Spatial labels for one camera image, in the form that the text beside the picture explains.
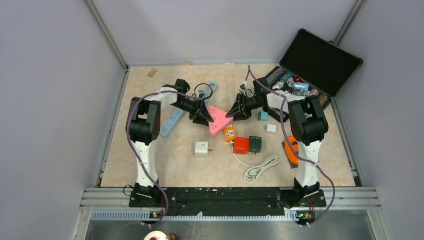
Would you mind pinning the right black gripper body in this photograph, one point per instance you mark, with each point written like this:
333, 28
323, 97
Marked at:
251, 103

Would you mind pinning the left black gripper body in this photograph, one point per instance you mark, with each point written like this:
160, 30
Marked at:
193, 106

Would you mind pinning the pink triangular power strip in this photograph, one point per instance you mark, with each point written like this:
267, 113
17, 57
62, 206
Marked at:
220, 120

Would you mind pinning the orange power strip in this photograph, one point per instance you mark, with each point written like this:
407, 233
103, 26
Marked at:
230, 133

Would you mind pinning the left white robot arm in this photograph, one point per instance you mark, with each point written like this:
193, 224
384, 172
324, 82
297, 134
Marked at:
143, 127

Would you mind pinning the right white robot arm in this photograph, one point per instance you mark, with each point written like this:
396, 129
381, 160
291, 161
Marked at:
308, 126

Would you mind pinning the teal plug adapter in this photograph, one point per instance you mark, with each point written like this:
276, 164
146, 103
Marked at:
262, 116

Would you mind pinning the white plug adapter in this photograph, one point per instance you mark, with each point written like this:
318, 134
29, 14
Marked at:
271, 128

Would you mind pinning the small wooden block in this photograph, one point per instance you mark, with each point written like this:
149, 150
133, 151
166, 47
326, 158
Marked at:
152, 72

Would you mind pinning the white cube socket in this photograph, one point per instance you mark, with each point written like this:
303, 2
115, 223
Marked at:
202, 149

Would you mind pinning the red cube socket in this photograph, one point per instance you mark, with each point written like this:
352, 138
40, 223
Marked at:
241, 146

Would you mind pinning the green cube socket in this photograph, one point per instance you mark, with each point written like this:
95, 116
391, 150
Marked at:
255, 144

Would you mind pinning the black open case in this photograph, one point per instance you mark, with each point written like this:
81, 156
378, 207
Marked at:
311, 64

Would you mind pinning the grey mat under toy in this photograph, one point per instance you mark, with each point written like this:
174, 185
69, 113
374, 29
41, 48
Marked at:
291, 156

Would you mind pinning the red white emergency button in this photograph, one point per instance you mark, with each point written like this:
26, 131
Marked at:
157, 235

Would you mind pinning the blue power strip with cable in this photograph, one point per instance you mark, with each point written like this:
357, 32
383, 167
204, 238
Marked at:
179, 112

